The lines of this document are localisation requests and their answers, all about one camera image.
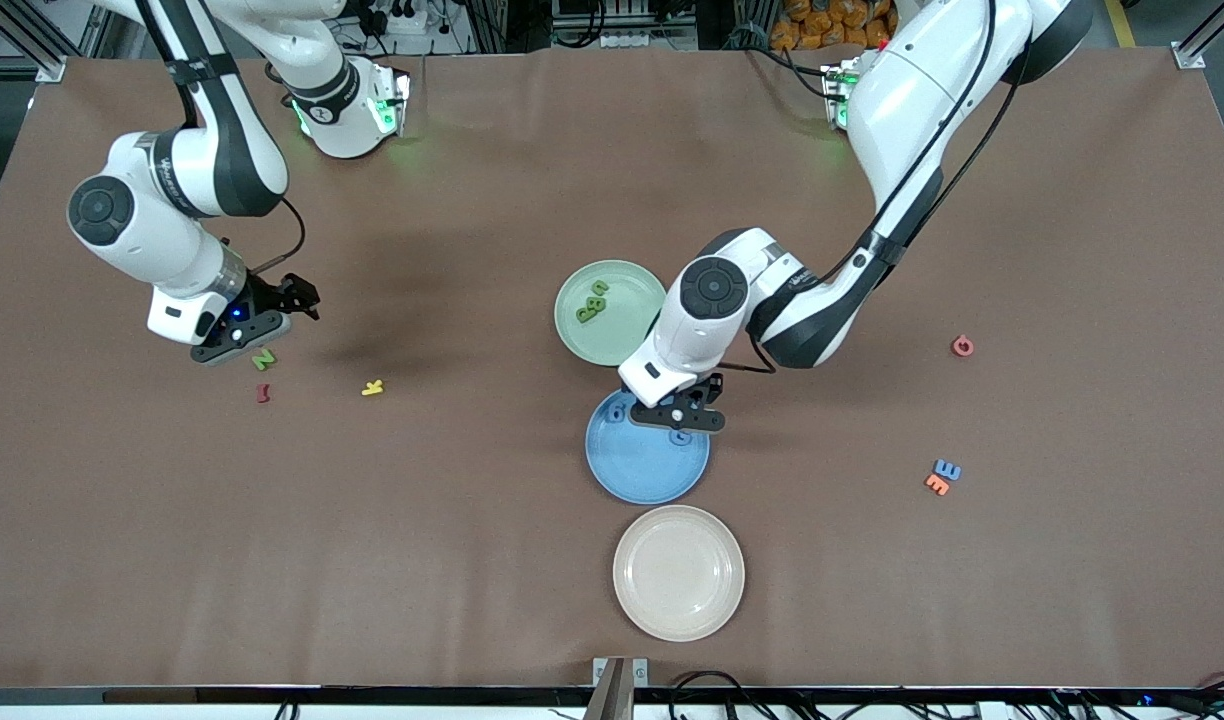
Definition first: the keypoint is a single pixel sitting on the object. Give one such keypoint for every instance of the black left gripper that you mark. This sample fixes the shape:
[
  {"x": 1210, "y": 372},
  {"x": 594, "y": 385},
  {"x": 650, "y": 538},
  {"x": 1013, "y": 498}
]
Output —
[{"x": 714, "y": 392}]

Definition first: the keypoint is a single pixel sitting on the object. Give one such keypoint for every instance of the red foam letter G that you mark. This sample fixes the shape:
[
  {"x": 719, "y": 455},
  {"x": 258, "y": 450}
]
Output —
[{"x": 953, "y": 346}]

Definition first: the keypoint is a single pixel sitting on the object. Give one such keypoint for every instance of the blue foam letter M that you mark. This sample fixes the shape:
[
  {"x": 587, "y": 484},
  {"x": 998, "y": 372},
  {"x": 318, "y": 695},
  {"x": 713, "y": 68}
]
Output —
[{"x": 947, "y": 470}]

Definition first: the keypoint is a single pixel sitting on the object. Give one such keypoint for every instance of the beige plate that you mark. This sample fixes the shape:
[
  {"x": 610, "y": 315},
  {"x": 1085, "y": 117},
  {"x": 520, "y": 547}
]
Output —
[{"x": 678, "y": 572}]

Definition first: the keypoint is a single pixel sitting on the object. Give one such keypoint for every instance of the silver frame corner bracket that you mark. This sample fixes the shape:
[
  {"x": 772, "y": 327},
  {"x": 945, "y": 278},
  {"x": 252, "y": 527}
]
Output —
[
  {"x": 1190, "y": 56},
  {"x": 52, "y": 68}
]

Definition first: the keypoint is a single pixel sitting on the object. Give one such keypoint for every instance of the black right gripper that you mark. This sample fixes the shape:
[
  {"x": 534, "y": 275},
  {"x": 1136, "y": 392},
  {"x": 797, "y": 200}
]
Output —
[{"x": 269, "y": 299}]

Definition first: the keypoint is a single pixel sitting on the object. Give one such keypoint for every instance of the green plate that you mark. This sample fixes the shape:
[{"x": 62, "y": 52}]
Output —
[{"x": 597, "y": 340}]

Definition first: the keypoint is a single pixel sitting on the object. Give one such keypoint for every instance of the green foam letter N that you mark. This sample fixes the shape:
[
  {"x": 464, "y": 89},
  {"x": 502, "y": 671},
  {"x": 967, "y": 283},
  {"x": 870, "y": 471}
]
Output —
[{"x": 264, "y": 361}]

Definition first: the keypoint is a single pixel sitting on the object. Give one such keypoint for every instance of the green foam letter P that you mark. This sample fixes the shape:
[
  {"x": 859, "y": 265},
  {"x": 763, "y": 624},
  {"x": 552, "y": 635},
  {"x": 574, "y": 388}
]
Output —
[{"x": 581, "y": 318}]

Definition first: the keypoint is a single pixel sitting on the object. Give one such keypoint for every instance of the orange foam letter E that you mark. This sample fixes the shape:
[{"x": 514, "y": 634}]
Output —
[{"x": 936, "y": 485}]

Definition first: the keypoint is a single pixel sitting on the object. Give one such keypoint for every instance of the white power strip with plugs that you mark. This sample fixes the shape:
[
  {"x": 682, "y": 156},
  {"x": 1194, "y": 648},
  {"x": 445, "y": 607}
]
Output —
[{"x": 402, "y": 20}]

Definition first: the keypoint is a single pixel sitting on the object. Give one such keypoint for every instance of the orange packet pile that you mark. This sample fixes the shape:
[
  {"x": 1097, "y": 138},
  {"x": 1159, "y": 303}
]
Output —
[{"x": 822, "y": 25}]

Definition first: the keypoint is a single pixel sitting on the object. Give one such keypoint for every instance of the yellow foam letter K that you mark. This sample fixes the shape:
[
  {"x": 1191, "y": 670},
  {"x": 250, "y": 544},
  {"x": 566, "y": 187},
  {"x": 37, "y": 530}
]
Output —
[{"x": 372, "y": 389}]

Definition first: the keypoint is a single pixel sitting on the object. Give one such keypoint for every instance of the blue plate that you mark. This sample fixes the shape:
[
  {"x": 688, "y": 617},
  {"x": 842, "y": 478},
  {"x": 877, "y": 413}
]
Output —
[{"x": 642, "y": 465}]

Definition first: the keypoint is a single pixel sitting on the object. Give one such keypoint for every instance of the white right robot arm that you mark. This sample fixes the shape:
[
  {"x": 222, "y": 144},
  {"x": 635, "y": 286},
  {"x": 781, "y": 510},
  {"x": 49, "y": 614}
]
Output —
[{"x": 162, "y": 245}]

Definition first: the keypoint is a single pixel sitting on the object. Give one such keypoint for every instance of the dark metal post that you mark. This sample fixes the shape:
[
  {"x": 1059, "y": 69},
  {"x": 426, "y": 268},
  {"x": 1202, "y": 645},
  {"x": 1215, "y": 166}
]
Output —
[{"x": 612, "y": 695}]

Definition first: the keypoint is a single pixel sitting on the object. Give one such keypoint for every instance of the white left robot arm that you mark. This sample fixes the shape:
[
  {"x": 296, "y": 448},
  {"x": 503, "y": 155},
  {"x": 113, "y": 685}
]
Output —
[{"x": 912, "y": 90}]

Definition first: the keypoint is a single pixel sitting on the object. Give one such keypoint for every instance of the silver clamp bracket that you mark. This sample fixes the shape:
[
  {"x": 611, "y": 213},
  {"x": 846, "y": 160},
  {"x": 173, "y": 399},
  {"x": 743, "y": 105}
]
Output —
[{"x": 640, "y": 672}]

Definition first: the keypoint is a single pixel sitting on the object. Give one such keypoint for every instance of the white socket strip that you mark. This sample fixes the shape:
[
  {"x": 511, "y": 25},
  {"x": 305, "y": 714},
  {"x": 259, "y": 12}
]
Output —
[{"x": 632, "y": 40}]

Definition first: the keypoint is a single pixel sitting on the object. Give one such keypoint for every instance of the blue foam number 9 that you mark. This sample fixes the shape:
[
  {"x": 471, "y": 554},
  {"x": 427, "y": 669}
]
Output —
[{"x": 612, "y": 408}]

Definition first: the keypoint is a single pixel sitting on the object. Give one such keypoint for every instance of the black table edge rail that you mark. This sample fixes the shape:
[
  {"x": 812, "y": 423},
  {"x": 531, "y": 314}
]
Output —
[{"x": 272, "y": 694}]

